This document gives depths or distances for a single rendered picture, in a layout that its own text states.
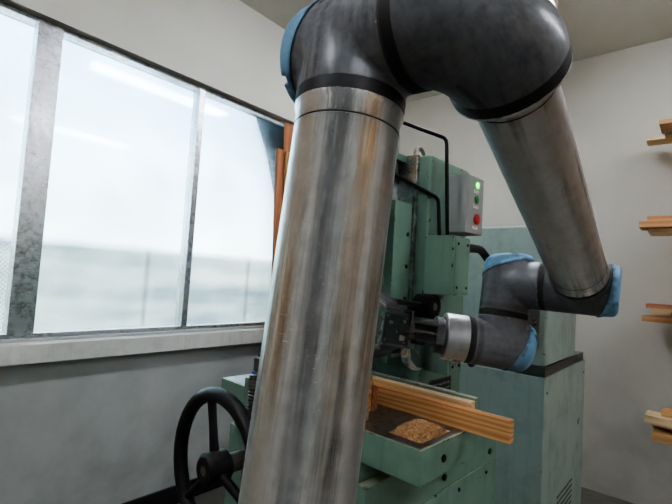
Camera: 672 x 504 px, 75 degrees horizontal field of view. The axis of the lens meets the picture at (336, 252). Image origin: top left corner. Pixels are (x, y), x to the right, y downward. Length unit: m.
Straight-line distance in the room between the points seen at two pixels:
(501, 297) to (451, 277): 0.26
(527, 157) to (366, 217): 0.20
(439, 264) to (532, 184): 0.61
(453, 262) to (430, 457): 0.49
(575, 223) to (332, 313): 0.37
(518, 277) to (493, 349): 0.14
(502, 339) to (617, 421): 2.38
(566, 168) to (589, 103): 2.83
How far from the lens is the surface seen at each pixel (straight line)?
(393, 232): 1.11
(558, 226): 0.63
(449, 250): 1.12
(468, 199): 1.24
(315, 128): 0.43
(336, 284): 0.39
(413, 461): 0.82
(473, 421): 0.92
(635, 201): 3.17
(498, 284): 0.88
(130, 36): 2.42
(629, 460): 3.26
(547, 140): 0.51
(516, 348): 0.88
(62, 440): 2.27
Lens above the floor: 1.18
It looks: 3 degrees up
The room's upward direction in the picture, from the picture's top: 4 degrees clockwise
